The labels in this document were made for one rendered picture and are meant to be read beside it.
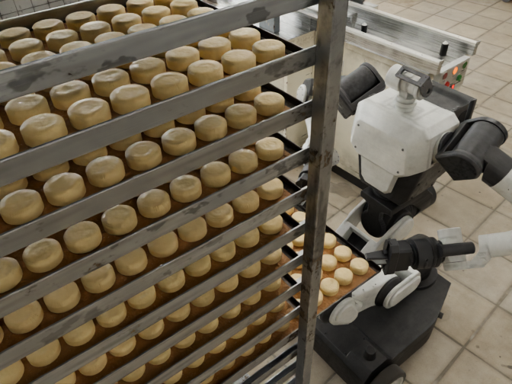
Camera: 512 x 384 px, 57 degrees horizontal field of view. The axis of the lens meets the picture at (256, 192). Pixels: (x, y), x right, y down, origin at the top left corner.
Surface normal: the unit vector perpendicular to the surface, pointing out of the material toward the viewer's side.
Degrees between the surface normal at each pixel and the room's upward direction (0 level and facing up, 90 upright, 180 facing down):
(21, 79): 90
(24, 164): 90
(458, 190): 0
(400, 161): 90
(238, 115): 0
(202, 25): 90
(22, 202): 0
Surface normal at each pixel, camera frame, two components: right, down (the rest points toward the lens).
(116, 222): -0.02, -0.76
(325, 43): -0.79, 0.41
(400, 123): -0.57, -0.25
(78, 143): 0.61, 0.50
